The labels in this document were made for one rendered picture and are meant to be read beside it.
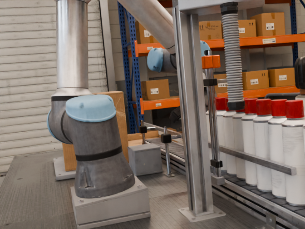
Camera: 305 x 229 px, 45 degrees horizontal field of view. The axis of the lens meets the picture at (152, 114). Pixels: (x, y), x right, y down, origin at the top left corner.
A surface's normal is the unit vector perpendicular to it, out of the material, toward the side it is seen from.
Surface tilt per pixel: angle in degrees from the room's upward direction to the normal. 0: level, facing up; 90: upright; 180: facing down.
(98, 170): 74
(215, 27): 90
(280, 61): 90
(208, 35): 91
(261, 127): 90
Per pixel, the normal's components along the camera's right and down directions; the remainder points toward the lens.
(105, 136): 0.50, 0.01
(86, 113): 0.00, 0.07
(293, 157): -0.63, 0.13
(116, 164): 0.57, -0.32
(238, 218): -0.09, -0.99
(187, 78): 0.29, 0.06
